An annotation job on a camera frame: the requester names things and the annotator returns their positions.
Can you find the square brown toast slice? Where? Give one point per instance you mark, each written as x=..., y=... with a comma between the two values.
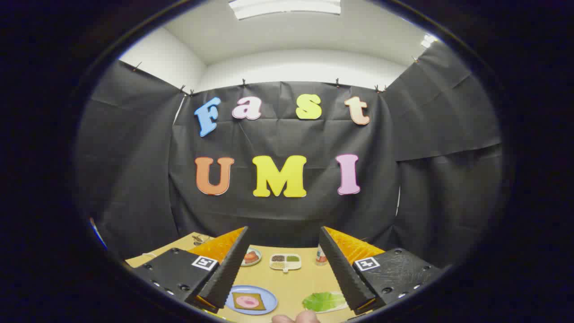
x=236, y=296

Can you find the red tomato slice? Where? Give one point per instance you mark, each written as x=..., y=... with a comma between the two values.
x=252, y=255

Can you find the green lettuce leaf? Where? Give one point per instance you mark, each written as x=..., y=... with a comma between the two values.
x=323, y=301

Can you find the white divided condiment tray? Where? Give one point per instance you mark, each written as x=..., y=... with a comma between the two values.
x=293, y=265

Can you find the small white plate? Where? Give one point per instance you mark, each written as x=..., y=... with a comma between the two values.
x=341, y=307

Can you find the pink ham slice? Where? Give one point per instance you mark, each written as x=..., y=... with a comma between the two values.
x=248, y=302

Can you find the black backdrop cloth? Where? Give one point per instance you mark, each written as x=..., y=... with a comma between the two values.
x=278, y=139

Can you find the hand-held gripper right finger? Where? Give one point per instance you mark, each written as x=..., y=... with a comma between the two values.
x=343, y=273

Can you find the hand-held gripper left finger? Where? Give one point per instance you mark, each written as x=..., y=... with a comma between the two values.
x=228, y=273

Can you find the brown meat piece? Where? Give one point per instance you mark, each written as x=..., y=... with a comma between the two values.
x=251, y=261

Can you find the small ceiling light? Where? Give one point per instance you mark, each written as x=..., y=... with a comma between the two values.
x=428, y=40

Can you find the clear plastic water bottle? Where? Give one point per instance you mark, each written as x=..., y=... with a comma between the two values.
x=320, y=256

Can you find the light green plate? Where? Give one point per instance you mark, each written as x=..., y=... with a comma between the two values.
x=258, y=262

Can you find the blue plate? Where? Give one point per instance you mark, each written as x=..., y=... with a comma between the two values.
x=269, y=296

